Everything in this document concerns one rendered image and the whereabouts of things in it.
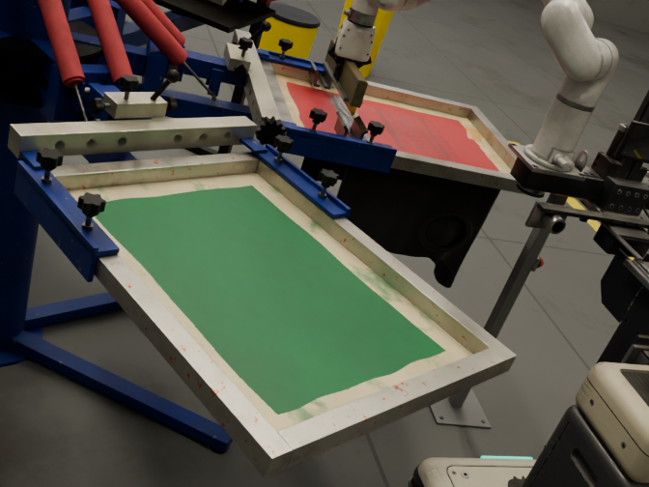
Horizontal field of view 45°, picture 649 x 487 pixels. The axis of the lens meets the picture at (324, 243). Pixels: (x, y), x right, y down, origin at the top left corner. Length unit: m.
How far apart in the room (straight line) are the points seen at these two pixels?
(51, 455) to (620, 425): 1.49
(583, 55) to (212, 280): 0.98
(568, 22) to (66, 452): 1.72
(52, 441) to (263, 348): 1.21
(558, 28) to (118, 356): 1.69
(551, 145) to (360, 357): 0.87
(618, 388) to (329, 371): 0.68
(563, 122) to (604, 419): 0.70
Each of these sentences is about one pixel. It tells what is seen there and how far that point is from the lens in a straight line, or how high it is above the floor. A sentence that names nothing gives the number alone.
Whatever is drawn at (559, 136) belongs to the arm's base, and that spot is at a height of 1.21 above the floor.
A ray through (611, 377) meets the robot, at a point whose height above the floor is 0.91.
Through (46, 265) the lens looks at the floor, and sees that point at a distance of 3.08.
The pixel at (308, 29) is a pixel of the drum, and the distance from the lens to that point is 4.93.
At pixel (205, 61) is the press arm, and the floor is 1.04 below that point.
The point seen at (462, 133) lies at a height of 0.96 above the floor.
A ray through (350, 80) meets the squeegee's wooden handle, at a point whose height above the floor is 1.11.
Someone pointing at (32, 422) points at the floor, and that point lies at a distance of 2.46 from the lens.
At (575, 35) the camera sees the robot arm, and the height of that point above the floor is 1.45.
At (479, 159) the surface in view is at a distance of 2.44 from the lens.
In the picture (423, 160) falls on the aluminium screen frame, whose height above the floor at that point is 0.99.
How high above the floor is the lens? 1.74
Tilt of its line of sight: 28 degrees down
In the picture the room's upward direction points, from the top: 19 degrees clockwise
